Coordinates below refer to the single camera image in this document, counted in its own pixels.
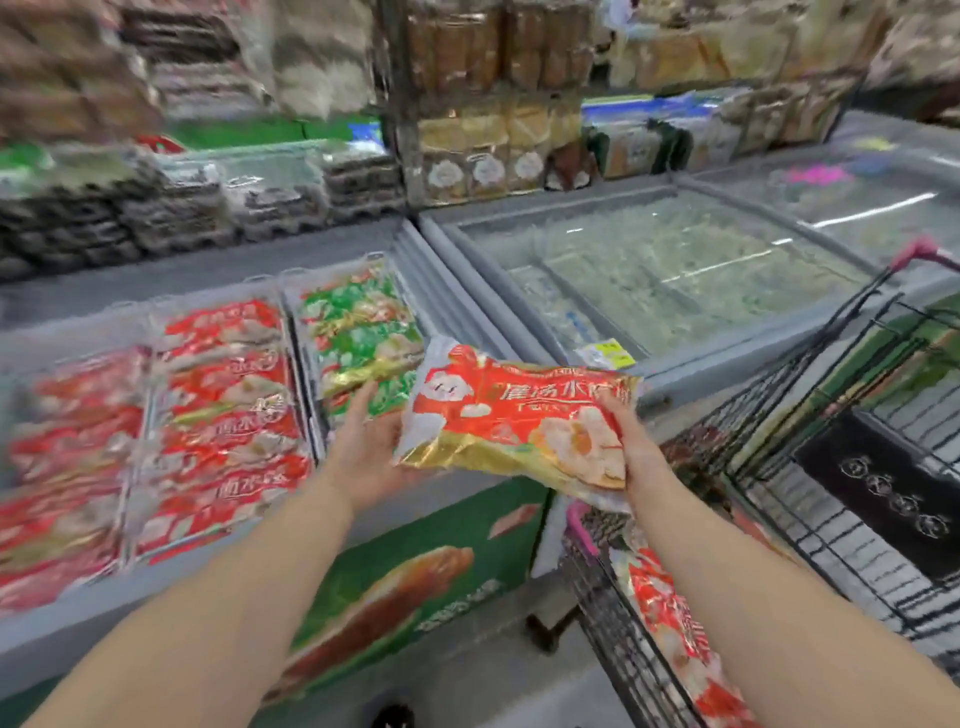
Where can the person's right hand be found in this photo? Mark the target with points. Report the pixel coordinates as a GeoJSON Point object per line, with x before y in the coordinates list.
{"type": "Point", "coordinates": [641, 465]}

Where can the person's left hand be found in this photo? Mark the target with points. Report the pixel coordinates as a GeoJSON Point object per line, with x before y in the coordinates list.
{"type": "Point", "coordinates": [367, 465]}

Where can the green dumpling packet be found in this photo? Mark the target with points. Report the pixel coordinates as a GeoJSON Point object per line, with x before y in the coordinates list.
{"type": "Point", "coordinates": [352, 300]}
{"type": "Point", "coordinates": [367, 352]}
{"type": "Point", "coordinates": [375, 397]}

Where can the red dumpling packet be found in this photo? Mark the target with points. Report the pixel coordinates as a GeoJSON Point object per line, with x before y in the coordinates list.
{"type": "Point", "coordinates": [510, 420]}

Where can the red dumpling packets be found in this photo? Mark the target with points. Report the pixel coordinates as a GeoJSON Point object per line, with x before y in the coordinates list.
{"type": "Point", "coordinates": [217, 442]}

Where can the grey freezer with green front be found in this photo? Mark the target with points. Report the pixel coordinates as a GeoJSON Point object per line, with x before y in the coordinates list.
{"type": "Point", "coordinates": [187, 274]}

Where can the person's right forearm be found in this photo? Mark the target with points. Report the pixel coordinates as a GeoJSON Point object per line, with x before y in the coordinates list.
{"type": "Point", "coordinates": [787, 615]}

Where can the person's left forearm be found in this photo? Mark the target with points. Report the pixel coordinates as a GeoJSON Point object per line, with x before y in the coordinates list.
{"type": "Point", "coordinates": [210, 622]}

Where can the grey freezer with loose dumplings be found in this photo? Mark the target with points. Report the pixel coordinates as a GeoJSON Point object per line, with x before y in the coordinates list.
{"type": "Point", "coordinates": [712, 367]}

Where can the white plastic freezer basket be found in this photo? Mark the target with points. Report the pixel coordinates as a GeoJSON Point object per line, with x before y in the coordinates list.
{"type": "Point", "coordinates": [75, 341]}
{"type": "Point", "coordinates": [217, 296]}
{"type": "Point", "coordinates": [420, 315]}

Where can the black cart seat panel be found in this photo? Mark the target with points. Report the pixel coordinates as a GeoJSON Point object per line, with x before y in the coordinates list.
{"type": "Point", "coordinates": [877, 487]}

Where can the person's black left shoe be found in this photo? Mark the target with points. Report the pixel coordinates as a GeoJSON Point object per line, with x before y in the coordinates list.
{"type": "Point", "coordinates": [394, 718]}

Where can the clear sleeve with yellow tags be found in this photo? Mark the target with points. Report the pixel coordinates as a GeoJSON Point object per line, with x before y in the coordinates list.
{"type": "Point", "coordinates": [611, 352]}

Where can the clear frozen bags blue print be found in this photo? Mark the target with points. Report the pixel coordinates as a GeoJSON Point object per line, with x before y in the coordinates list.
{"type": "Point", "coordinates": [555, 307]}

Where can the stacks of clear pastry boxes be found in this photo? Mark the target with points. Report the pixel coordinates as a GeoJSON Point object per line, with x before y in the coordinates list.
{"type": "Point", "coordinates": [262, 202]}

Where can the tan snack bag white label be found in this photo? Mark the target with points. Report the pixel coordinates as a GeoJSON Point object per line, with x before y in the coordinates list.
{"type": "Point", "coordinates": [487, 171]}
{"type": "Point", "coordinates": [446, 176]}
{"type": "Point", "coordinates": [529, 165]}

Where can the tan bread bag green band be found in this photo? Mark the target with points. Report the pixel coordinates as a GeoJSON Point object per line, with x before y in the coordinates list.
{"type": "Point", "coordinates": [705, 139]}
{"type": "Point", "coordinates": [630, 150]}

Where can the grey metal shelf rack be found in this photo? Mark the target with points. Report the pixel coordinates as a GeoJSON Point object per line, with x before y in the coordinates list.
{"type": "Point", "coordinates": [394, 112]}

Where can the clear bags of brown pastries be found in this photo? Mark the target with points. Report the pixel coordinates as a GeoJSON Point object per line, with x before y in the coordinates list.
{"type": "Point", "coordinates": [795, 112]}

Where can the bags of white round buns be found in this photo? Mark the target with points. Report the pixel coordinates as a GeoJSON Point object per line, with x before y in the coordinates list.
{"type": "Point", "coordinates": [322, 60]}

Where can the clear packs with red labels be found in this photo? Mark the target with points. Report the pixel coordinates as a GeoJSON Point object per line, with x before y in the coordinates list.
{"type": "Point", "coordinates": [206, 86]}

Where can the row of pale bread bags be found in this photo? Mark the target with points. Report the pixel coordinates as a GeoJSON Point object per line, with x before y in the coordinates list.
{"type": "Point", "coordinates": [712, 52]}

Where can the clear box of green cakes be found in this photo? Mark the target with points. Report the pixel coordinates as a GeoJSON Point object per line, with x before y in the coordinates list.
{"type": "Point", "coordinates": [67, 169]}

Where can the row of brown bread bags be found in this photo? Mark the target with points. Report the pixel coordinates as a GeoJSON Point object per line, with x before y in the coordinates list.
{"type": "Point", "coordinates": [487, 45]}

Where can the black tray pack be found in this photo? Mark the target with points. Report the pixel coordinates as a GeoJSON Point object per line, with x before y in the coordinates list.
{"type": "Point", "coordinates": [180, 37]}

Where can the stack of clear bun boxes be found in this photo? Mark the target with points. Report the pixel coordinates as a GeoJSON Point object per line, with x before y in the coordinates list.
{"type": "Point", "coordinates": [67, 82]}

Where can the far shelves of goods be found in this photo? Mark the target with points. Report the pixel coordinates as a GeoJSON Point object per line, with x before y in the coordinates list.
{"type": "Point", "coordinates": [915, 45]}

